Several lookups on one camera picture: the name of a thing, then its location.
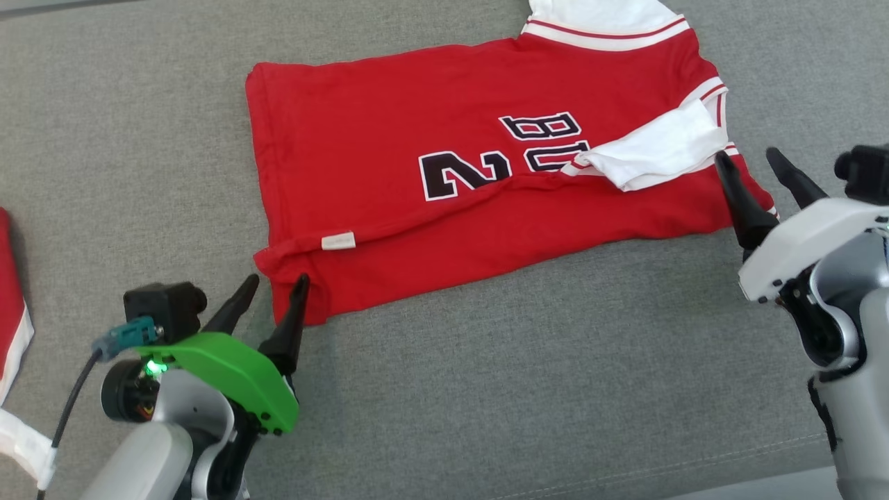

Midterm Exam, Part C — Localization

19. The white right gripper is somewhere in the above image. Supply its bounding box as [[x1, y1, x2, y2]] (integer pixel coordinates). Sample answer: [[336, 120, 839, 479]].
[[714, 147, 889, 303]]

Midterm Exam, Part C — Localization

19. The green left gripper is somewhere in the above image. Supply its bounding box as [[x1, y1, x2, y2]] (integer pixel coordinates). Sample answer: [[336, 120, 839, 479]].
[[135, 274, 310, 437]]

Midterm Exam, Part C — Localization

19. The red jersey with black lettering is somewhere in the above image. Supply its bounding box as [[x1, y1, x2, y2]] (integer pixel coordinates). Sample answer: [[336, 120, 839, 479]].
[[244, 0, 779, 327]]

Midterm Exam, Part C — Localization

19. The red garment with white stripes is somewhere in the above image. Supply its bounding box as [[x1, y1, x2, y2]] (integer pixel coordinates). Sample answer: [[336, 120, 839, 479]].
[[0, 207, 35, 407]]

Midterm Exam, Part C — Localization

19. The grey fabric sofa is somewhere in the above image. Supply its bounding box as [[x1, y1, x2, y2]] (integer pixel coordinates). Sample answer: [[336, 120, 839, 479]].
[[0, 0, 889, 500]]

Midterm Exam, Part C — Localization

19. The white tape strip on cable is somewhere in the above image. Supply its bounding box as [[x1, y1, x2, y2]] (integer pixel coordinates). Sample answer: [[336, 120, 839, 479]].
[[0, 407, 58, 492]]

